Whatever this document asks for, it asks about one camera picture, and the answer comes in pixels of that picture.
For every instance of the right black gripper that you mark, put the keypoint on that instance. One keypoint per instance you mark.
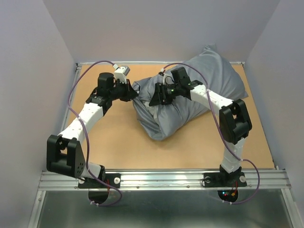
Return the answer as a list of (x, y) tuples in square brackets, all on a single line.
[(165, 99)]

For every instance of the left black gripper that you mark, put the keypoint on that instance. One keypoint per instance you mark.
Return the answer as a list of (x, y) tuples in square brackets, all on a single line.
[(129, 93)]

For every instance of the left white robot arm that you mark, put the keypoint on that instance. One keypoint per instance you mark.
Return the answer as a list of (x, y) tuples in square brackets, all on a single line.
[(64, 151)]

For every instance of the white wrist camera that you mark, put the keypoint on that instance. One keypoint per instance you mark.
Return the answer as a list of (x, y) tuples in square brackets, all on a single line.
[(121, 73), (166, 78)]

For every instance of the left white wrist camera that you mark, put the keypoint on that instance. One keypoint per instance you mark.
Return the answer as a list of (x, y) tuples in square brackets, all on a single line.
[(121, 73)]

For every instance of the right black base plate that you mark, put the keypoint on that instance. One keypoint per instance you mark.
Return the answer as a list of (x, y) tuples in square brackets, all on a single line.
[(221, 180)]

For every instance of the white pillow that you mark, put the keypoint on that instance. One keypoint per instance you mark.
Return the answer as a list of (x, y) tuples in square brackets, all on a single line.
[(152, 110)]

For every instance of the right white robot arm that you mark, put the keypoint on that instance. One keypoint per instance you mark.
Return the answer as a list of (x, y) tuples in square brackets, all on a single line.
[(231, 118)]

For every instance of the aluminium frame rail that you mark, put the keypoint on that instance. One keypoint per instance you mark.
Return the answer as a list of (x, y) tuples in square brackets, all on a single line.
[(159, 180)]

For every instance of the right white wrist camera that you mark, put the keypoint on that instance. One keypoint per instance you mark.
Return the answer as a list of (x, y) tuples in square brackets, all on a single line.
[(166, 78)]

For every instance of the metal front panel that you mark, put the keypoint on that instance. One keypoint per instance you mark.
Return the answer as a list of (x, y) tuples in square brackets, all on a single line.
[(164, 209)]

